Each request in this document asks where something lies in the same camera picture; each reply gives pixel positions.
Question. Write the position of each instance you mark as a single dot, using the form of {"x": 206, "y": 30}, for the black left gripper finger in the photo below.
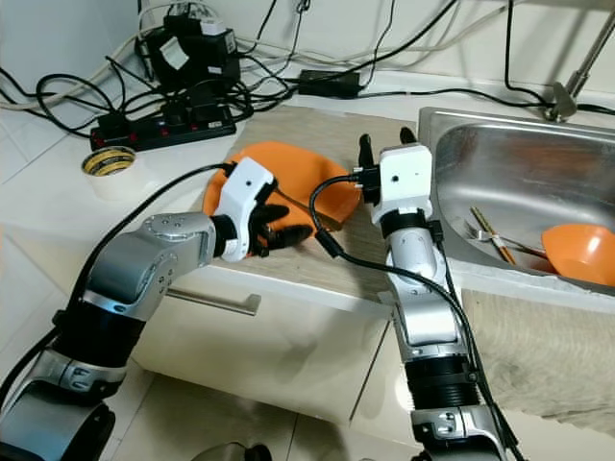
{"x": 293, "y": 237}

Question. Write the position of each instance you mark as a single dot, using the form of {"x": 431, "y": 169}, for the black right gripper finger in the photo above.
{"x": 407, "y": 139}
{"x": 366, "y": 154}

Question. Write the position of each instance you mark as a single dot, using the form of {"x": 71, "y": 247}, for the orange plastic plate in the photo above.
{"x": 307, "y": 173}

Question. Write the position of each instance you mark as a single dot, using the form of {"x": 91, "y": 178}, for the orange plastic bowl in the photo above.
{"x": 581, "y": 254}

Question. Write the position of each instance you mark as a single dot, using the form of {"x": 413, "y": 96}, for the cream kitchen cabinet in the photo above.
{"x": 279, "y": 365}

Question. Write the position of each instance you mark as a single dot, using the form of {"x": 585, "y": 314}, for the beige counter mat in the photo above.
{"x": 346, "y": 274}

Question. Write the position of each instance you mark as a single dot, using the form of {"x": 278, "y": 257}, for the flat black power brick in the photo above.
{"x": 331, "y": 84}

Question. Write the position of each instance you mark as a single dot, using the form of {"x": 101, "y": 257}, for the stainless steel sink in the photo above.
{"x": 519, "y": 163}

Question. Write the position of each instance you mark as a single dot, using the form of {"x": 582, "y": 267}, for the black power strip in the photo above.
{"x": 163, "y": 128}

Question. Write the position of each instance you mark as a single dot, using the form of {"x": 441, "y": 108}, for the metal faucet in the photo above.
{"x": 562, "y": 96}

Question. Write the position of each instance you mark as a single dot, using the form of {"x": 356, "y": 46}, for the white tape roll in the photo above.
{"x": 98, "y": 161}

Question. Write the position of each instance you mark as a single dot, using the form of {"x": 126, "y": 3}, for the black boxy charger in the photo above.
{"x": 187, "y": 53}

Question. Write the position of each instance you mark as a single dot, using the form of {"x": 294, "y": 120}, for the beige towel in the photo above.
{"x": 548, "y": 355}

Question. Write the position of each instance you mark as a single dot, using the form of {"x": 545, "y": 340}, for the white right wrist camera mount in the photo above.
{"x": 405, "y": 178}

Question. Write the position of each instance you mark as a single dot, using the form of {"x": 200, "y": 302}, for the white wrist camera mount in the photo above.
{"x": 405, "y": 178}
{"x": 245, "y": 187}

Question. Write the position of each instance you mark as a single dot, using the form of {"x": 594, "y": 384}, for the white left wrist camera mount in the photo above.
{"x": 245, "y": 187}

